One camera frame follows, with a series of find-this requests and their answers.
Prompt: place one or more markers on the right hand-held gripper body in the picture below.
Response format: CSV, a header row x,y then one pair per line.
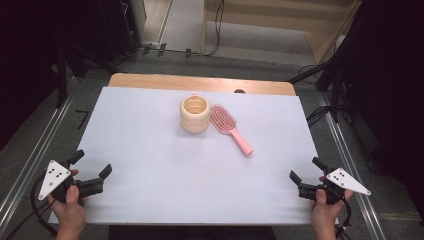
x,y
346,181

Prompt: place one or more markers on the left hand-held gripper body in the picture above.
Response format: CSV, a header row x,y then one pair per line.
x,y
53,178

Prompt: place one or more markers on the pink hairbrush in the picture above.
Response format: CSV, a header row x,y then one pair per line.
x,y
241,141

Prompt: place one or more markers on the cream ribbed cup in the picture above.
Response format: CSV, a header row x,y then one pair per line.
x,y
195,123

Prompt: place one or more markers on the person's left hand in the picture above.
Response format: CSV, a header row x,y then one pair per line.
x,y
70,213

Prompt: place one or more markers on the person's right hand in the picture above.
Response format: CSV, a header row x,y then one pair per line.
x,y
325,215

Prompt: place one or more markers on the white table sheet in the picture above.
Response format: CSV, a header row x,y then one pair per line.
x,y
150,173

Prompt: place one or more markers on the black metal stand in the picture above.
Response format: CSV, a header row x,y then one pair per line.
x,y
61,80
336,90

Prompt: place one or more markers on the black curtain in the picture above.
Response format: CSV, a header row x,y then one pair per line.
x,y
393,83
23,66

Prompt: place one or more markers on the person's dark clothing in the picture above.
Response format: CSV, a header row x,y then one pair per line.
x,y
191,233

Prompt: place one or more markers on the wooden table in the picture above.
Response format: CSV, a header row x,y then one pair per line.
x,y
166,81

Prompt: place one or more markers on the light wooden desk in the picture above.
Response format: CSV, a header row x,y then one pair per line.
x,y
325,46

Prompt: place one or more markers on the black cabinet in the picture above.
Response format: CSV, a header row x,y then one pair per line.
x,y
116,30

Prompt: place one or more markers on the aluminium floor rail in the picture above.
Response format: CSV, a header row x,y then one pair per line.
x,y
353,166
33,163

